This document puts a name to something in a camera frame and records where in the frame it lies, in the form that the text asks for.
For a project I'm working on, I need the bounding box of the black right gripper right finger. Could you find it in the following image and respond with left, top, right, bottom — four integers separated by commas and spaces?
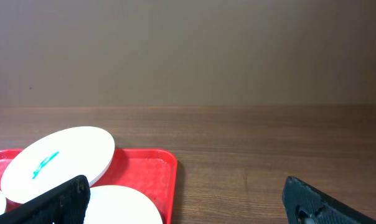
282, 176, 376, 224

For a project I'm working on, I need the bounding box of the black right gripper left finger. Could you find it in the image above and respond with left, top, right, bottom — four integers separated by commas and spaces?
0, 175, 90, 224

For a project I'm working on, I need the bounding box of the white plate top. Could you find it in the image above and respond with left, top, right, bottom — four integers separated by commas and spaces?
1, 126, 115, 204

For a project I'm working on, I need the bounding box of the red plastic tray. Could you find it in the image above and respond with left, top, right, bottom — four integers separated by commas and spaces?
0, 148, 179, 224

